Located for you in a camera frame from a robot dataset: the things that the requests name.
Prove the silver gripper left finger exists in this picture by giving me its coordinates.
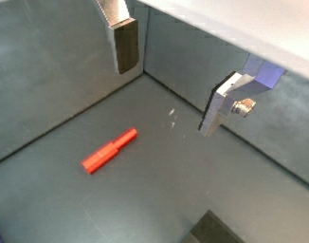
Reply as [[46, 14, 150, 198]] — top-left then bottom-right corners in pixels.
[[93, 0, 139, 74]]

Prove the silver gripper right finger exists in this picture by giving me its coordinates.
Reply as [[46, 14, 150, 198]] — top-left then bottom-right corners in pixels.
[[198, 54, 286, 136]]

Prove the red stepped peg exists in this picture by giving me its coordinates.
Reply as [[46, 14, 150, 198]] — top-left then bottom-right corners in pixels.
[[81, 128, 138, 174]]

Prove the black angled holder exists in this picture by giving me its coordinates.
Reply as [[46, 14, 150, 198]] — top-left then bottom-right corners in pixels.
[[179, 211, 245, 243]]

